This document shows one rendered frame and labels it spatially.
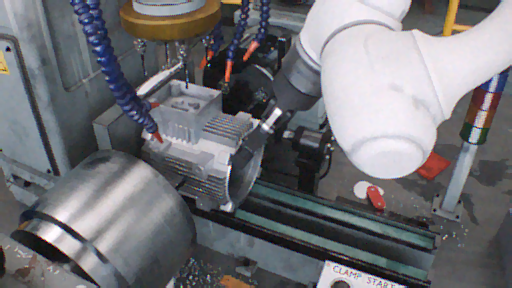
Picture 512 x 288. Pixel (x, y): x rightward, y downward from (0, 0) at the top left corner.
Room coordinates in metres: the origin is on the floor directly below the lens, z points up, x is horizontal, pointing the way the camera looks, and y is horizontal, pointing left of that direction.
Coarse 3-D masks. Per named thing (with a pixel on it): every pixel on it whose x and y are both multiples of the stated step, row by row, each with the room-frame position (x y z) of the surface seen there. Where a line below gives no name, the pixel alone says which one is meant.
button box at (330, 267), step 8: (328, 264) 0.39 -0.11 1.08; (336, 264) 0.39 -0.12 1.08; (328, 272) 0.38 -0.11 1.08; (336, 272) 0.38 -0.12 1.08; (344, 272) 0.38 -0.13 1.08; (352, 272) 0.37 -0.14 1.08; (360, 272) 0.37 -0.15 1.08; (320, 280) 0.37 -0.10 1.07; (328, 280) 0.37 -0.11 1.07; (336, 280) 0.37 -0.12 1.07; (344, 280) 0.37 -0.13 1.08; (352, 280) 0.36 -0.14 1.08; (360, 280) 0.36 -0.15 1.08; (368, 280) 0.36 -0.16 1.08; (376, 280) 0.36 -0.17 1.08; (384, 280) 0.36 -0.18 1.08
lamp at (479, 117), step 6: (468, 108) 0.79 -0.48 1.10; (474, 108) 0.76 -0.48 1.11; (480, 108) 0.75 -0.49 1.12; (468, 114) 0.78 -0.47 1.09; (474, 114) 0.76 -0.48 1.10; (480, 114) 0.75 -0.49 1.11; (486, 114) 0.75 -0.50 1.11; (492, 114) 0.75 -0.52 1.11; (468, 120) 0.77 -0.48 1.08; (474, 120) 0.76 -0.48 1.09; (480, 120) 0.75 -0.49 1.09; (486, 120) 0.75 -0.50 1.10; (492, 120) 0.76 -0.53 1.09; (480, 126) 0.75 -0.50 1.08; (486, 126) 0.75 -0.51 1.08
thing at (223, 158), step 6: (252, 120) 0.75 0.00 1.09; (258, 120) 0.75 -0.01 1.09; (144, 132) 0.72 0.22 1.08; (150, 138) 0.71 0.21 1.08; (222, 150) 0.64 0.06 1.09; (222, 156) 0.64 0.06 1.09; (228, 156) 0.63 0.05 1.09; (222, 162) 0.63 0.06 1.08; (228, 162) 0.63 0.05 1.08; (258, 174) 0.74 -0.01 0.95; (228, 204) 0.63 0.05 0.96; (234, 204) 0.64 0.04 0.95; (228, 210) 0.62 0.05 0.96
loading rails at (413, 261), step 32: (256, 192) 0.72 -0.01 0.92; (288, 192) 0.72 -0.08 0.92; (224, 224) 0.64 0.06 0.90; (256, 224) 0.61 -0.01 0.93; (288, 224) 0.68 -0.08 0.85; (320, 224) 0.65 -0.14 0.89; (352, 224) 0.62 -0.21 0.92; (384, 224) 0.62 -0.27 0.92; (256, 256) 0.60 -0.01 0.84; (288, 256) 0.57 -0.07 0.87; (320, 256) 0.54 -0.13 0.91; (352, 256) 0.53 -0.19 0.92; (384, 256) 0.58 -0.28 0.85; (416, 256) 0.56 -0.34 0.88
